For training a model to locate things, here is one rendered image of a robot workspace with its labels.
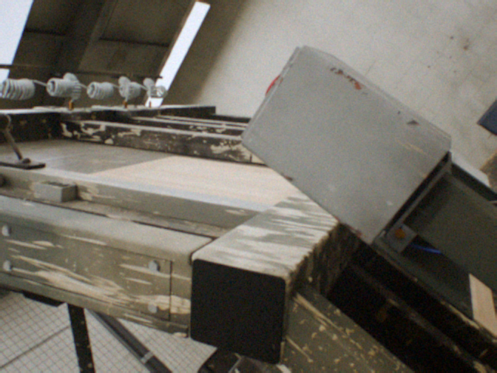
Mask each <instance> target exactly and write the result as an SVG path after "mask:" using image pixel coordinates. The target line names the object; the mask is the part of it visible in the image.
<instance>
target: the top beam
mask: <svg viewBox="0 0 497 373"><path fill-rule="evenodd" d="M160 108H164V110H161V116H169V117H178V118H193V119H201V120H210V115H211V114H212V113H216V105H207V104H192V105H163V106H160ZM82 109H87V110H89V111H91V112H88V113H87V121H102V122H109V123H116V110H105V109H96V108H80V109H75V110H82ZM0 111H2V112H5V113H7V114H8V115H9V117H10V125H9V127H8V128H7V130H8V131H9V133H10V135H11V136H12V138H13V140H14V141H28V140H36V139H44V138H58V137H61V134H60V129H61V127H60V120H61V113H60V112H51V111H43V110H0ZM5 142H9V141H8V140H7V138H6V136H5V134H4V133H3V131H2V130H0V144H5Z"/></svg>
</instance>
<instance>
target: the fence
mask: <svg viewBox="0 0 497 373"><path fill-rule="evenodd" d="M0 174H1V175H2V177H3V183H2V185H5V186H9V187H17V188H21V189H28V190H32V191H34V182H35V184H37V182H40V181H47V180H54V181H62V182H67V183H70V184H75V185H77V199H81V200H85V201H92V202H97V203H101V204H105V205H109V206H117V207H121V208H125V209H132V210H137V211H142V212H148V213H154V214H158V215H165V216H169V217H174V218H181V219H185V220H189V221H197V222H201V223H205V224H210V225H214V226H221V227H225V228H230V229H235V228H237V227H238V226H240V225H242V224H243V223H244V222H246V221H248V220H250V219H251V218H253V217H254V216H256V215H258V214H260V213H261V212H263V211H265V210H266V209H269V208H270V207H272V206H273V205H269V204H264V203H260V202H255V201H246V200H241V199H236V198H227V197H223V196H217V195H208V194H203V193H199V192H190V191H185V190H180V189H171V188H166V187H161V186H152V185H151V184H143V183H138V182H134V181H125V180H120V179H115V178H106V177H101V176H96V175H87V174H82V173H77V172H68V171H63V170H59V169H50V168H41V169H33V170H22V169H13V168H9V167H0Z"/></svg>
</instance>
